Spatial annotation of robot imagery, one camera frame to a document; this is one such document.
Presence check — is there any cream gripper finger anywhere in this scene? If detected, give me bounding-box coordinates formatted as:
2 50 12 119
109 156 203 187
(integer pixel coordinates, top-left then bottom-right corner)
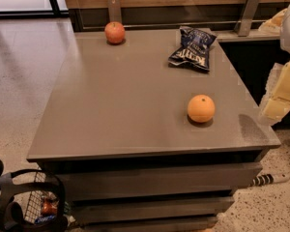
259 62 290 122
258 9 286 34

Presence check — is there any orange fruit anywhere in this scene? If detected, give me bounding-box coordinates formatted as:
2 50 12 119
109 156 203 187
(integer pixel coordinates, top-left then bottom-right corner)
188 95 216 123

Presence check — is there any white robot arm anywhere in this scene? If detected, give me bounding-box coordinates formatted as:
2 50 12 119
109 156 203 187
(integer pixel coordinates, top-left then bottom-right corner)
258 5 290 126

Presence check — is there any red apple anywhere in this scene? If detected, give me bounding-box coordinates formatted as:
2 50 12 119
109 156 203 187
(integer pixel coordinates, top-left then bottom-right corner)
104 21 126 44

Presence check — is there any dark blue chip bag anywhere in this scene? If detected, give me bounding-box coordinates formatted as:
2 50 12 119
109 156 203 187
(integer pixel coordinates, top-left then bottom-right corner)
168 26 217 72

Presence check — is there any grey drawer cabinet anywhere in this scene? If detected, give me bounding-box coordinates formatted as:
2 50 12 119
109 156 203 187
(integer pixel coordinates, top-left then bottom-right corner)
28 30 279 232

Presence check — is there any orange item in basket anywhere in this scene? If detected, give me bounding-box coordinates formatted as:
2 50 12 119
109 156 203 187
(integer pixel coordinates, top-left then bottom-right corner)
41 199 57 217

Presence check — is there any right metal bracket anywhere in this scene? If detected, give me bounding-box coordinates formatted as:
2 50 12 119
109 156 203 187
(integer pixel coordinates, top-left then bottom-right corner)
234 0 260 37

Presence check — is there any metal bracket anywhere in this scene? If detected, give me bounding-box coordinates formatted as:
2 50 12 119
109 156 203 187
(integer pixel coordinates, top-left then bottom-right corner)
107 0 122 22
234 0 260 37

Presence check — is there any black white striped cable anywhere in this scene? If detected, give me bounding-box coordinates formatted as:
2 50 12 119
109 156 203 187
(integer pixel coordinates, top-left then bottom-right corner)
249 173 290 188

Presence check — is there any left metal bracket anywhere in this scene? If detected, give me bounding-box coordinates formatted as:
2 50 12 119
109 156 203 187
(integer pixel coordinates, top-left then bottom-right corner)
107 0 122 22

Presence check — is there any black wire basket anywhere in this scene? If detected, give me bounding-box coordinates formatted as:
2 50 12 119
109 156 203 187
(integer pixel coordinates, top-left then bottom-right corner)
0 169 68 232

